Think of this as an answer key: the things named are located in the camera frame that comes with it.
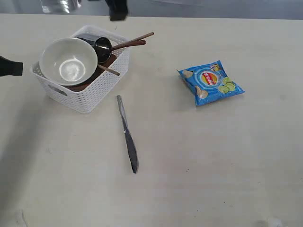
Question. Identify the black metal cup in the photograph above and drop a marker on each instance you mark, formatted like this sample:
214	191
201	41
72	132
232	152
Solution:
102	47

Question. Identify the silver table knife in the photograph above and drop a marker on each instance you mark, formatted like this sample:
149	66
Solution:
132	153

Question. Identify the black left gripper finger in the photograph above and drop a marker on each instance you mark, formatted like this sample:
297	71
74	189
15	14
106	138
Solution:
10	68

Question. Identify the blue potato chips bag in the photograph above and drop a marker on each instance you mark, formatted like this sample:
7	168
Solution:
209	83

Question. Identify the brown wooden spoon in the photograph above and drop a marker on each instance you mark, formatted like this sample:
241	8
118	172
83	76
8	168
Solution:
128	44

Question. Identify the brown wooden chopstick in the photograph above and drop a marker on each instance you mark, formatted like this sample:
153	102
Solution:
143	36
109	70

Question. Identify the dark object beyond table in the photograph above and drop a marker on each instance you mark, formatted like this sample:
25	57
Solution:
118	9

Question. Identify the white ceramic bowl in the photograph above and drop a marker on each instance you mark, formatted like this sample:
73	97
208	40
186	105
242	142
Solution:
68	61

